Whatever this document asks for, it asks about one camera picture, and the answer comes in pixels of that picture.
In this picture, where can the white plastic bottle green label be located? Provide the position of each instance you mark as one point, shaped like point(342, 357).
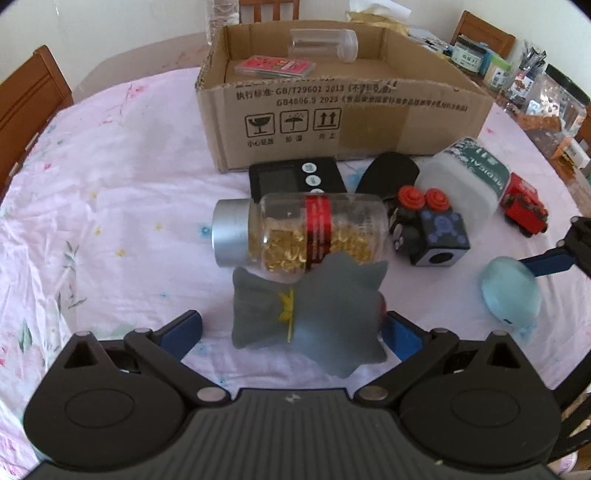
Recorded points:
point(466, 180)

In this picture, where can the black digital timer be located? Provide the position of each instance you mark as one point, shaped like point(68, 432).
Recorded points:
point(281, 177)

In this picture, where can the black oval case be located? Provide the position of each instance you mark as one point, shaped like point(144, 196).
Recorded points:
point(385, 173)

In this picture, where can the pink card pack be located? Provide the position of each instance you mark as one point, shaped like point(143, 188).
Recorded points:
point(274, 67)

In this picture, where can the clear water bottle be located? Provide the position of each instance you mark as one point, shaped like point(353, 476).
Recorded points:
point(224, 14)

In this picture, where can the clear plastic jar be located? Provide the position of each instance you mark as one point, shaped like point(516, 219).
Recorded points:
point(323, 44)

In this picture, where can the small jar red label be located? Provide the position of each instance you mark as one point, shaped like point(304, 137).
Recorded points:
point(521, 85)

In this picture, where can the black fidget cube red buttons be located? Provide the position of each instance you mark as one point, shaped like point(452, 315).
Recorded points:
point(438, 230)

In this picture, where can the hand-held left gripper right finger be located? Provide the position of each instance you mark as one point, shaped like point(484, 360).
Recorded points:
point(402, 337)

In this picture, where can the clear capsule bottle silver cap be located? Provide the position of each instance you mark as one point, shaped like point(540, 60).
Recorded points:
point(281, 230)

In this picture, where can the red toy vehicle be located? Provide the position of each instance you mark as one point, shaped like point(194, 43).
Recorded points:
point(524, 205)

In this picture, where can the wooden chair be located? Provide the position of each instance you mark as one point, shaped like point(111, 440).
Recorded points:
point(480, 32)
point(270, 9)
point(27, 106)

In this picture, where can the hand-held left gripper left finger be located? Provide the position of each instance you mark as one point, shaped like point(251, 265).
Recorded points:
point(184, 330)

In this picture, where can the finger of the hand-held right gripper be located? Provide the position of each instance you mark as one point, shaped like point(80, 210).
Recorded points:
point(549, 263)

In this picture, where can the grey rubber toy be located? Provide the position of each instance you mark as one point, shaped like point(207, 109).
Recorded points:
point(318, 318)

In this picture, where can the brown cardboard box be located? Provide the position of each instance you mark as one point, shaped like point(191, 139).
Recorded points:
point(369, 115)

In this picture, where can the wooden chair back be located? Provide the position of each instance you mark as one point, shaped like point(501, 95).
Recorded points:
point(270, 9)

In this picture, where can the cup of pens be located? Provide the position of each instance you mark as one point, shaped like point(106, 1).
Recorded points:
point(531, 60)

